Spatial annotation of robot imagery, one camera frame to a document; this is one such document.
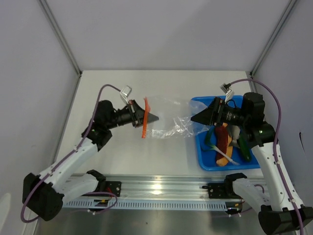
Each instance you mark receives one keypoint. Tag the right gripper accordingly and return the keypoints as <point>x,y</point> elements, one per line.
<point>212,115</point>

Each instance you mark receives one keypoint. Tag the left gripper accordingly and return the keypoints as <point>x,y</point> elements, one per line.
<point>137,114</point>

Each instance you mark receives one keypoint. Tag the clear zip top bag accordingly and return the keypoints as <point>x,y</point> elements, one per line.
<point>174,118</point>

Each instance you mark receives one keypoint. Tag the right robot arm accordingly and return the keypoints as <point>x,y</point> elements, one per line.
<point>282,210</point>

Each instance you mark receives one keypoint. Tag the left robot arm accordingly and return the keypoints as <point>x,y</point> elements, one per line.
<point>46,193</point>

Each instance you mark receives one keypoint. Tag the green onion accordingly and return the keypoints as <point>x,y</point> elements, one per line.
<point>215,148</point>

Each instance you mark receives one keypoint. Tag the blue plastic tray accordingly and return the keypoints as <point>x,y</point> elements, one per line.
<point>206,157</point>

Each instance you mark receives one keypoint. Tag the green cucumber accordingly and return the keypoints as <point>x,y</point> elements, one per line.
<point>245,151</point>

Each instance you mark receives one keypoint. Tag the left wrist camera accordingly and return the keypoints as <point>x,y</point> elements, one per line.
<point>124,94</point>

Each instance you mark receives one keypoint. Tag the aluminium mounting rail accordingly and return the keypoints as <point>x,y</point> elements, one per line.
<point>173,188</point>

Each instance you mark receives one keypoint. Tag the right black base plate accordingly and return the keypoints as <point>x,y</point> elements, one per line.
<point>216,190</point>

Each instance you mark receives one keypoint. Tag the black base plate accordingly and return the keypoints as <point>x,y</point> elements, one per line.
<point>113,187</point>
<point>216,190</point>

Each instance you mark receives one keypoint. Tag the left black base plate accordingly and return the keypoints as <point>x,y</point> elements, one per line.
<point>113,187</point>

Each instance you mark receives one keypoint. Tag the white slotted cable duct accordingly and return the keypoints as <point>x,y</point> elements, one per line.
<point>154,205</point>

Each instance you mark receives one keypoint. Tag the left aluminium frame post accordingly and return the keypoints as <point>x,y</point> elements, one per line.
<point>59,35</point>

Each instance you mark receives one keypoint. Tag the aluminium frame post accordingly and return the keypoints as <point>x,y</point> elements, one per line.
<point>59,35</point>
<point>279,26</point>

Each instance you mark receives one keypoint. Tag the right aluminium frame post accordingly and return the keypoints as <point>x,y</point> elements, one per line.
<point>279,26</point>

